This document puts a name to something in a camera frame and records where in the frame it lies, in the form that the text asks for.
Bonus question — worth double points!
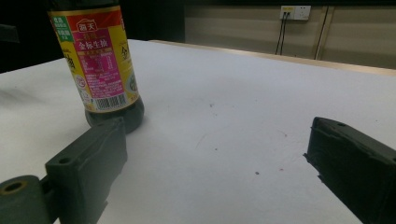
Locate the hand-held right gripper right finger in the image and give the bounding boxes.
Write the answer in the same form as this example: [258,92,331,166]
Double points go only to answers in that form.
[304,116,396,224]

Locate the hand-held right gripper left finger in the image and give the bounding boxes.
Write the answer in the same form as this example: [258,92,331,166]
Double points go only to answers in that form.
[45,117,129,224]

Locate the dark soy sauce bottle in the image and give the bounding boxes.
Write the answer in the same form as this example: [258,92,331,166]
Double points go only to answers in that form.
[46,0,146,134]

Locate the white table sheet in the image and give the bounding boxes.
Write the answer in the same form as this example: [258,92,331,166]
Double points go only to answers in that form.
[0,38,396,224]

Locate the black wall socket cable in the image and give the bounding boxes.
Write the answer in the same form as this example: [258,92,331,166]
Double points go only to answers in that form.
[275,12,287,56]
[279,12,290,56]

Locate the white wall socket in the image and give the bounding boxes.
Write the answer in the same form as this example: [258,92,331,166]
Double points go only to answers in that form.
[279,5,312,21]

